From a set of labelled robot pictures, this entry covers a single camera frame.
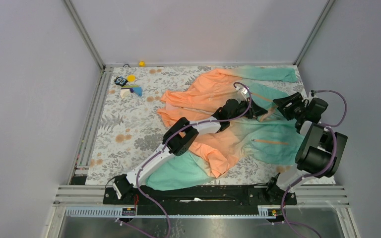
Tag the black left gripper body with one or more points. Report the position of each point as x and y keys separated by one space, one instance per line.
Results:
x=241 y=109

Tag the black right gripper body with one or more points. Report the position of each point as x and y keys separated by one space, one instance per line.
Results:
x=298 y=109

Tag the orange and teal jacket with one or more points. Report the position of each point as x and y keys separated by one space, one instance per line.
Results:
x=269 y=139

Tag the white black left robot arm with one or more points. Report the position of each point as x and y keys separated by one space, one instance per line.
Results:
x=178 y=139

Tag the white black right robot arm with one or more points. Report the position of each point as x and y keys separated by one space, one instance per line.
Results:
x=320 y=152

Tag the blue triangular block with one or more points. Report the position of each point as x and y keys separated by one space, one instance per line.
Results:
x=138 y=91

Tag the floral patterned table cloth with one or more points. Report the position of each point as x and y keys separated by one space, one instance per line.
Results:
x=130 y=129

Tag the yellow round disc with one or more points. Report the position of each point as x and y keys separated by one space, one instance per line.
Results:
x=131 y=78

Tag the white toy block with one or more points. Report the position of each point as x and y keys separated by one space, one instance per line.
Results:
x=125 y=93

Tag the green yellow flat stick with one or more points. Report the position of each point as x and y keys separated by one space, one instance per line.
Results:
x=129 y=87

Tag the black blue toy car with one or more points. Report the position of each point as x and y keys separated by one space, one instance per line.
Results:
x=120 y=81

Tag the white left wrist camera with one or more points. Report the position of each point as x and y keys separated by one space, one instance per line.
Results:
x=242 y=93

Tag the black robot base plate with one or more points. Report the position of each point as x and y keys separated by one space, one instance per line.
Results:
x=257 y=194

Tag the aluminium frame rails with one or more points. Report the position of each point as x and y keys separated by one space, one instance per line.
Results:
x=88 y=200

